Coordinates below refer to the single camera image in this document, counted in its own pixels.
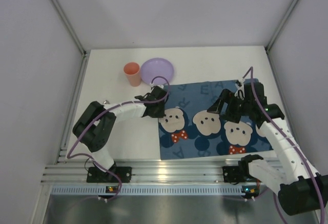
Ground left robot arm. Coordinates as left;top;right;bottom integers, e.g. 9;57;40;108
67;86;169;174

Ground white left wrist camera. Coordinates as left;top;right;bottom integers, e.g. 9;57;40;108
150;83;164;89

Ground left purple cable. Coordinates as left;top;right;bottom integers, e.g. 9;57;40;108
66;76;170;201

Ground left aluminium frame post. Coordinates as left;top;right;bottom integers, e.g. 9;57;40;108
37;0;88;55

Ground perforated cable duct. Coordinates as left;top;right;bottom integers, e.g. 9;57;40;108
51;185;259;196

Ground salmon plastic cup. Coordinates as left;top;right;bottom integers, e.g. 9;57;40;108
124;62;141;87

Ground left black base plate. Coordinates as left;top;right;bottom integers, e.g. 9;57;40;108
86;167;132;183

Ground purple plastic plate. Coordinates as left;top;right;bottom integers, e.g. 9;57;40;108
140;57;175;85

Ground blue cartoon placemat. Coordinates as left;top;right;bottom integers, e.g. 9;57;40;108
158;80;272;160

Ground aluminium frame post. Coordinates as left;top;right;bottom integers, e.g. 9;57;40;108
265;0;301;53
37;0;88;55

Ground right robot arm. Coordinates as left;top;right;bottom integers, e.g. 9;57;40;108
207;81;327;216

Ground right aluminium frame post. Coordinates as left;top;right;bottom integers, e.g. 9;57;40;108
265;0;301;53

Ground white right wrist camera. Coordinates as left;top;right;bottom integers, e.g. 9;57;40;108
234;78;245;100

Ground aluminium mounting rail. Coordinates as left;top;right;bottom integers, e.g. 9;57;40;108
41;158;239;185

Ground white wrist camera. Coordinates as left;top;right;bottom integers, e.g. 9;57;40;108
234;78;245;100
150;83;164;89

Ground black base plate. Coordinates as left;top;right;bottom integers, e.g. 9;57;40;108
86;167;132;183
222;166;254;185

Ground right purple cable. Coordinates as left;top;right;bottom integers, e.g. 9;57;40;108
242;67;328;224

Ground purple cable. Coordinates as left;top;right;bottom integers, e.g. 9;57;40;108
242;67;328;224
66;76;170;201

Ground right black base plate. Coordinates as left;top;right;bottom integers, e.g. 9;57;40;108
222;166;254;185

